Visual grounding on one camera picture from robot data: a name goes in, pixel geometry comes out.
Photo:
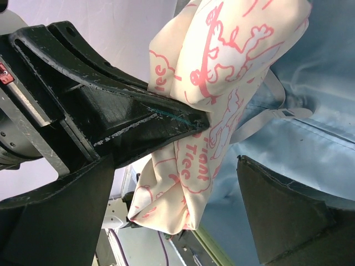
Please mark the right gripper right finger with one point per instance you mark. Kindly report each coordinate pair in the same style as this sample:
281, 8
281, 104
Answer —
292, 223

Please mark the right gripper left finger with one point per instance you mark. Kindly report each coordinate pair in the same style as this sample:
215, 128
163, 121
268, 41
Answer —
82, 107

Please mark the cream pink-print cloth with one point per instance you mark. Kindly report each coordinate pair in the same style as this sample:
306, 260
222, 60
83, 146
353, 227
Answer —
213, 56

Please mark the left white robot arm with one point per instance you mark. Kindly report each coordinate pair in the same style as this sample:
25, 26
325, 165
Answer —
116, 215

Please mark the green suitcase blue lining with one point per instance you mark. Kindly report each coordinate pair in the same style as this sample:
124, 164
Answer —
313, 144

